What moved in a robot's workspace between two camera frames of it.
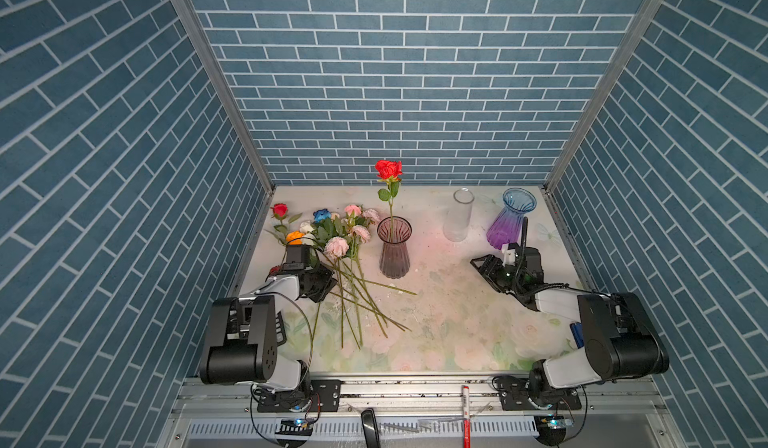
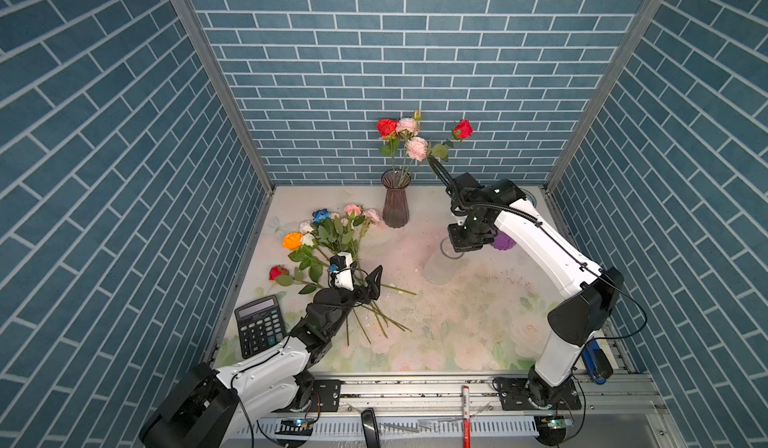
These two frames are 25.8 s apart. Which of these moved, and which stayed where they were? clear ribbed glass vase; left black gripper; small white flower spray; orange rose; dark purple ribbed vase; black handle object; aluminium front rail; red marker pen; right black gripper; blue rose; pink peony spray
Moved: dark purple ribbed vase; pink peony spray; left black gripper; clear ribbed glass vase; right black gripper
Stayed: aluminium front rail; black handle object; red marker pen; blue rose; orange rose; small white flower spray
